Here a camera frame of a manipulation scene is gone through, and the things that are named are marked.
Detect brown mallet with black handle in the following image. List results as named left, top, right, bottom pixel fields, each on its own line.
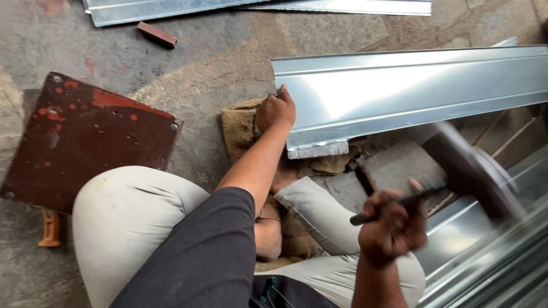
left=350, top=121, right=526, bottom=226

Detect person's left hand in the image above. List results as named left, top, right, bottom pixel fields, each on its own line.
left=255, top=84, right=297, bottom=133

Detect brown burlap sack mat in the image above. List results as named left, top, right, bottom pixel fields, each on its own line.
left=221, top=98, right=362, bottom=273

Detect green clip with black cable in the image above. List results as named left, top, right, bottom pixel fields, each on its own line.
left=257, top=276, right=296, bottom=308

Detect small red brick piece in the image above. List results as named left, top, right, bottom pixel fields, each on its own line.
left=136, top=21, right=178, bottom=49

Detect small black-handled hammer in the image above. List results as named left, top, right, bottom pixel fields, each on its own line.
left=346, top=159, right=378, bottom=198

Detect person's right hand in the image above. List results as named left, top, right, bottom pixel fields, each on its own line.
left=358, top=177, right=429, bottom=267

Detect person's dark sleeve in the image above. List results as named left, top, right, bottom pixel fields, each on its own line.
left=109, top=187, right=257, bottom=308

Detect thin metal rod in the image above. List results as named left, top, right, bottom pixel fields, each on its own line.
left=473, top=110, right=508, bottom=147
left=491, top=116, right=538, bottom=159

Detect orange tool handle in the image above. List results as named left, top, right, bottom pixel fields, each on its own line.
left=38, top=209, right=62, bottom=248

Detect person's bare foot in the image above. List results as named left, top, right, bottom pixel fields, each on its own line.
left=254, top=204, right=283, bottom=262

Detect grey metal block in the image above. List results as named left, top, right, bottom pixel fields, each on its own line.
left=287, top=141, right=350, bottom=160

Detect person's beige trousers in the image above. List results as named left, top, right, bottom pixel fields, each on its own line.
left=71, top=165, right=426, bottom=308

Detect rusty red-brown board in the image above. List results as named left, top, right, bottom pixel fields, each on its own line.
left=0, top=71, right=184, bottom=215

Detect long galvanized sheet metal panel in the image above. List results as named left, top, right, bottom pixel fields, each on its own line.
left=81, top=0, right=275, bottom=27
left=237, top=0, right=432, bottom=17

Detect stack of galvanized sheet panels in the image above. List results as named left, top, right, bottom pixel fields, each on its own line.
left=413, top=143, right=548, bottom=308

